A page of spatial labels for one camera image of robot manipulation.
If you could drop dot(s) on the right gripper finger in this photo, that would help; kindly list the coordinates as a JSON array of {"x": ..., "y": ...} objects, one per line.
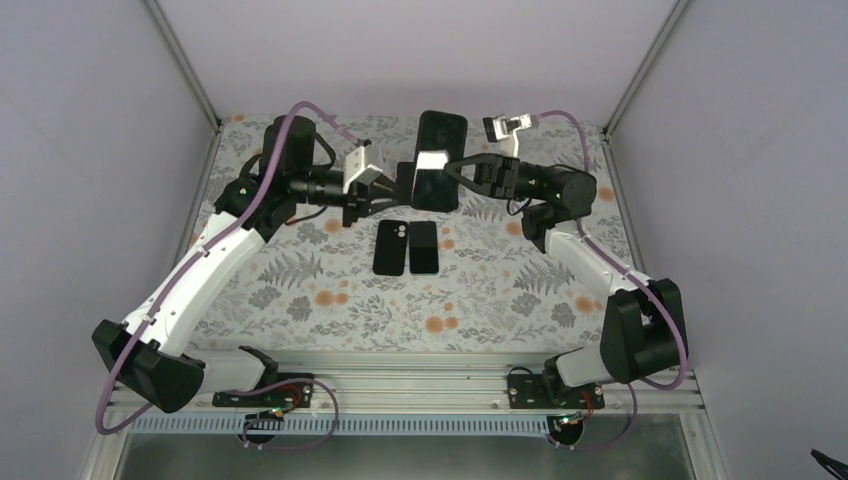
[
  {"x": 454, "y": 171},
  {"x": 475, "y": 160}
]

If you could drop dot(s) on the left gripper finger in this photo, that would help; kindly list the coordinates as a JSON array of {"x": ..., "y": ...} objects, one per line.
[
  {"x": 377, "y": 206},
  {"x": 383, "y": 188}
]

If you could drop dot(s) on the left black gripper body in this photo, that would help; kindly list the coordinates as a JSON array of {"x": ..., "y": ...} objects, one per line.
[{"x": 355, "y": 200}]

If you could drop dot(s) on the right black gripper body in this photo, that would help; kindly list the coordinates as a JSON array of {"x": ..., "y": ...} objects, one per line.
[{"x": 504, "y": 184}]

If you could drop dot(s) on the black phone row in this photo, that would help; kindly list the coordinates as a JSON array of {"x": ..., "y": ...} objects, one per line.
[
  {"x": 440, "y": 140},
  {"x": 405, "y": 174}
]

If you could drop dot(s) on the black phone case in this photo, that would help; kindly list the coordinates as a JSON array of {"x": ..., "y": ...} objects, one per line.
[{"x": 389, "y": 257}]

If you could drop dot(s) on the teal phone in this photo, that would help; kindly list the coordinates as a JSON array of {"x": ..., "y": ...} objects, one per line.
[{"x": 423, "y": 248}]

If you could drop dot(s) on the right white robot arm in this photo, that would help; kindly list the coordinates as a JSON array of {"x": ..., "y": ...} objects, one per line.
[{"x": 643, "y": 332}]

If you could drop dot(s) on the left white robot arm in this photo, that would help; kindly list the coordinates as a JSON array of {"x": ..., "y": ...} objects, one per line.
[{"x": 148, "y": 352}]

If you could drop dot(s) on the floral table mat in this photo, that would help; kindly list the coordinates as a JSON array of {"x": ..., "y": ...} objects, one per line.
[{"x": 312, "y": 286}]

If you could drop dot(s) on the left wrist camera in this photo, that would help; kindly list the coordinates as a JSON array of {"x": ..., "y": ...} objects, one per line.
[{"x": 360, "y": 166}]

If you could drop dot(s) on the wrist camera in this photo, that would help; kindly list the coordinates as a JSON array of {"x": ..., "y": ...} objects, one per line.
[
  {"x": 503, "y": 131},
  {"x": 360, "y": 166}
]

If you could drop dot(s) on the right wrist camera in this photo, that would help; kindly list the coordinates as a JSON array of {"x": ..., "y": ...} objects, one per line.
[{"x": 503, "y": 131}]

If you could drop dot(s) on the aluminium rail frame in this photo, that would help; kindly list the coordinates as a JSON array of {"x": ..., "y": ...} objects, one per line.
[{"x": 441, "y": 383}]

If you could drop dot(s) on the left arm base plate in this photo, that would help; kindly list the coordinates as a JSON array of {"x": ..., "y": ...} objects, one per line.
[{"x": 283, "y": 390}]

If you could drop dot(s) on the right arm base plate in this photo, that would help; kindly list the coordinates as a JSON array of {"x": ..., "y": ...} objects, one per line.
[{"x": 528, "y": 391}]

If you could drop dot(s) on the grey slotted cable duct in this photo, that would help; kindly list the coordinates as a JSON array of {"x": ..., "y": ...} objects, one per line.
[{"x": 347, "y": 424}]

